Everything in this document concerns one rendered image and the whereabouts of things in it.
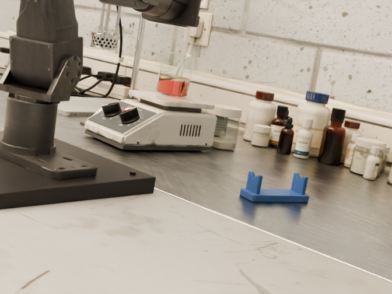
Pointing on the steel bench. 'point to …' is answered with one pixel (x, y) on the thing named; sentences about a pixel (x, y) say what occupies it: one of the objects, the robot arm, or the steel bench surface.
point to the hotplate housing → (161, 129)
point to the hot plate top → (171, 100)
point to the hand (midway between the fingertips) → (191, 10)
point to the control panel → (111, 122)
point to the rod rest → (290, 196)
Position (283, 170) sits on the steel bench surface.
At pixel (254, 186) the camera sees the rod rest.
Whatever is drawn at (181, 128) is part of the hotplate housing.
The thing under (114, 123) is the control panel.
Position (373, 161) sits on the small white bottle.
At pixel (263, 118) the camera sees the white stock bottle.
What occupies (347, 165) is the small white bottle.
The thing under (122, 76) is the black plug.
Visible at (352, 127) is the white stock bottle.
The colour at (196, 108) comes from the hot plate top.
